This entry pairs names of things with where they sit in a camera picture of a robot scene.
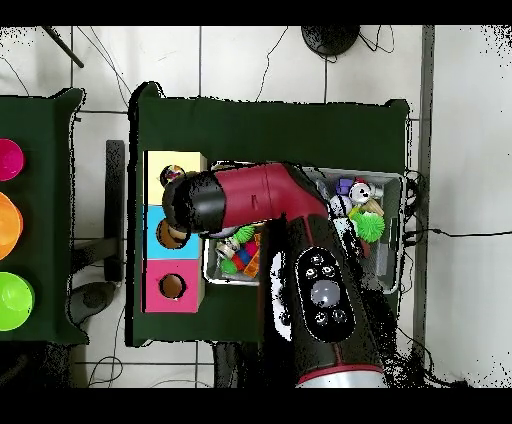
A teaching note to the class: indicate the polka dot cloth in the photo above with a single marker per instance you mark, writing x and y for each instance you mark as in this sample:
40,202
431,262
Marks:
171,172

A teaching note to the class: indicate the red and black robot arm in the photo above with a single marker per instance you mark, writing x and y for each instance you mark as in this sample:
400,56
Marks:
264,196

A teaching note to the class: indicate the wooden three-hole box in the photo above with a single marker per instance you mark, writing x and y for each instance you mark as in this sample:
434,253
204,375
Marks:
188,160

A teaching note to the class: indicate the silver mesh bin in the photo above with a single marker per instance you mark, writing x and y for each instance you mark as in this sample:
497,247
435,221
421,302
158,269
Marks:
390,186

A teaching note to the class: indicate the green spiky ball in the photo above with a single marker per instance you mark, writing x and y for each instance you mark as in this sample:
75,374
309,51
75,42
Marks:
244,233
368,226

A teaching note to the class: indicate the orange building block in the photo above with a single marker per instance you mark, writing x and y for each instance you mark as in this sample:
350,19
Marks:
252,264

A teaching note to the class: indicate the dark green table cloth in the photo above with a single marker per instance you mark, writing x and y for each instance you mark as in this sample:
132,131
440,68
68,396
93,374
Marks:
280,132

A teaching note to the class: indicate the white baseball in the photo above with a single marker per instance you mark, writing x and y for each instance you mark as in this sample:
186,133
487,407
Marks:
340,204

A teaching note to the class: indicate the silver red soda can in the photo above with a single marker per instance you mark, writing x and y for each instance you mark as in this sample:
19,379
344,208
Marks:
360,192

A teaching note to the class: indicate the black upright panel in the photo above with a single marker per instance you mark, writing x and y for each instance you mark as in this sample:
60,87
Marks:
115,180

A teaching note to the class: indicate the grey stand foot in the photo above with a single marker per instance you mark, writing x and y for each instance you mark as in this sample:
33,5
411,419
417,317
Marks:
92,300

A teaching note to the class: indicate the black round stand base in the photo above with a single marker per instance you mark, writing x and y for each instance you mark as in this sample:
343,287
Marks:
330,40

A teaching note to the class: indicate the dark green side-table cloth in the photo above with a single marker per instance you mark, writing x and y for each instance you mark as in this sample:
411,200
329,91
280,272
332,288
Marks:
40,120

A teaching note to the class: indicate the orange bowl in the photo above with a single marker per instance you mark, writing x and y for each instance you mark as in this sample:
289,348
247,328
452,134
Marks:
8,226

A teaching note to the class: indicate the pink bowl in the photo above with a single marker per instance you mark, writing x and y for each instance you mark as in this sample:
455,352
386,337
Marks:
10,160

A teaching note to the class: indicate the black rod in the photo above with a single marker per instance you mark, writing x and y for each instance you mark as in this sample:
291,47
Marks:
64,48

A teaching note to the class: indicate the green bowl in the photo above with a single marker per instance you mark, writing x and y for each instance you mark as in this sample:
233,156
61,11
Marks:
14,302

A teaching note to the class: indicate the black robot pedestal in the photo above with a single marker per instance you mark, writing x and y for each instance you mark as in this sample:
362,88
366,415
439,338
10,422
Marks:
232,368

